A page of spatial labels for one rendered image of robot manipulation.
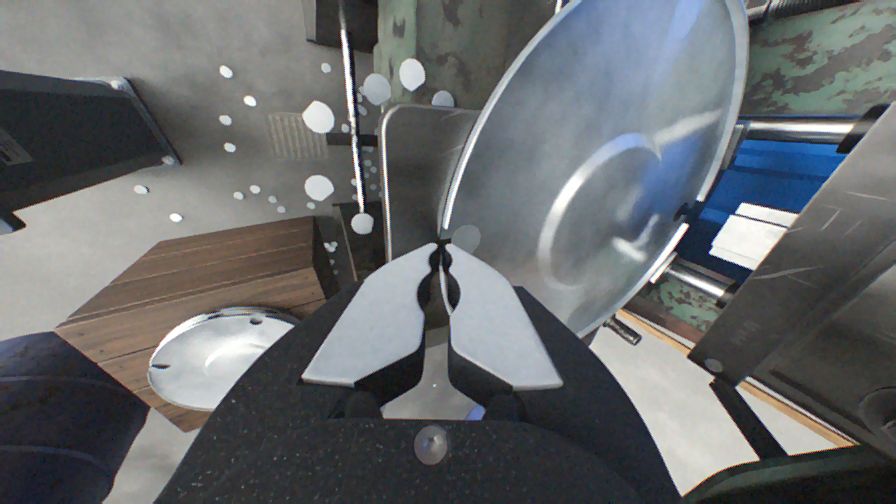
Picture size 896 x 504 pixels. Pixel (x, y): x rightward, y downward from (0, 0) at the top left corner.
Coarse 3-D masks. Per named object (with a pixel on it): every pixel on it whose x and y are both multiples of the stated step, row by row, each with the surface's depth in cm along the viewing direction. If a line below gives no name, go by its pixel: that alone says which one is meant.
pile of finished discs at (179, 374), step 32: (192, 320) 49; (224, 320) 50; (256, 320) 53; (288, 320) 57; (160, 352) 47; (192, 352) 50; (224, 352) 52; (256, 352) 55; (160, 384) 50; (192, 384) 53; (224, 384) 56
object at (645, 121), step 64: (576, 0) 10; (640, 0) 12; (704, 0) 14; (512, 64) 11; (576, 64) 12; (640, 64) 14; (704, 64) 16; (512, 128) 13; (576, 128) 14; (640, 128) 17; (704, 128) 20; (512, 192) 14; (576, 192) 16; (640, 192) 19; (704, 192) 24; (512, 256) 17; (576, 256) 19; (640, 256) 26; (576, 320) 26
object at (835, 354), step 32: (864, 288) 11; (832, 320) 12; (864, 320) 11; (800, 352) 13; (832, 352) 12; (864, 352) 11; (768, 384) 16; (800, 384) 13; (832, 384) 12; (864, 384) 11; (832, 416) 14; (864, 416) 11
